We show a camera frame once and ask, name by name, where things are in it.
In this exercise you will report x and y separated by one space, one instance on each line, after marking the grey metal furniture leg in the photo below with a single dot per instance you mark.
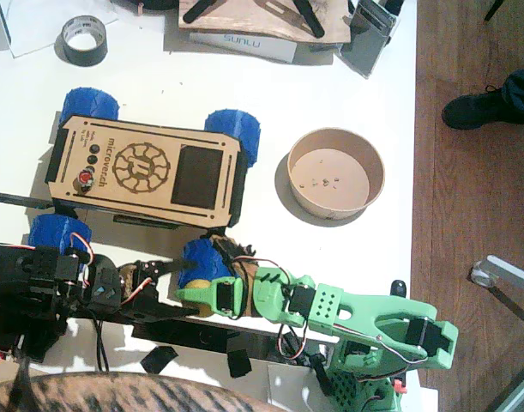
510 270

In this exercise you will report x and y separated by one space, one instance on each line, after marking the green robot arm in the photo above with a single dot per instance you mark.
394 313

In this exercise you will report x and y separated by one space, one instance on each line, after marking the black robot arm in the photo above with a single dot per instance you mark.
30 274

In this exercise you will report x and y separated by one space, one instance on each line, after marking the black flat strip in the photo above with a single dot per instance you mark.
308 17
199 10

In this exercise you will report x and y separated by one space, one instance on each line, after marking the wooden rover chassis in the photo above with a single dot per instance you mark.
193 171

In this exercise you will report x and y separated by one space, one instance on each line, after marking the crumpled black tape piece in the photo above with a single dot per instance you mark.
239 365

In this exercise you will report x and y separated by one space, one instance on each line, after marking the grey rectangular device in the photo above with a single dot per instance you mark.
364 47

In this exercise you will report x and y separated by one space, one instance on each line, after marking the small red plug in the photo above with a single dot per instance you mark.
399 386

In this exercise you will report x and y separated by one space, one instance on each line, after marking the striped brown fabric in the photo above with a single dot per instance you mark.
116 392

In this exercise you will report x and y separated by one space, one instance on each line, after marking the black furniture leg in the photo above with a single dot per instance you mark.
494 8

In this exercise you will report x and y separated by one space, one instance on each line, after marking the brown paper bowl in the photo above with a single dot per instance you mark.
330 180

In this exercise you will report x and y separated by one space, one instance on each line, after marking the dark trouser leg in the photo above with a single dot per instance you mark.
523 86

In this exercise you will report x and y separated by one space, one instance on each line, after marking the black shoe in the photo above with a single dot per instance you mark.
467 113

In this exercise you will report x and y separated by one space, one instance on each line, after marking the blue rover wheel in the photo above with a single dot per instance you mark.
201 257
51 232
90 103
238 129

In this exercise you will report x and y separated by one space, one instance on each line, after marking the white paper sheet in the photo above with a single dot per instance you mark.
34 26

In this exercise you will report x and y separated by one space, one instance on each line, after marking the black round object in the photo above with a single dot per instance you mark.
154 3

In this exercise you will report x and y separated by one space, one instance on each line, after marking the yellow lemon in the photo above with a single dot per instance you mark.
197 284

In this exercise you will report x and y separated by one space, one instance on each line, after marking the black table rail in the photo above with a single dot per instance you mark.
180 337

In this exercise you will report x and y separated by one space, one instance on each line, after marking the white SUNLU box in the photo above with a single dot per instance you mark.
261 47

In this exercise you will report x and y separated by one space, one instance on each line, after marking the black table clamp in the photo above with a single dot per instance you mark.
321 373
293 343

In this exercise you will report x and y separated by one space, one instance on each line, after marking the grey duct tape roll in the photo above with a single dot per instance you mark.
73 53

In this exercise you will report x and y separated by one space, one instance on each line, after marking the brown wooden board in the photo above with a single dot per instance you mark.
244 19

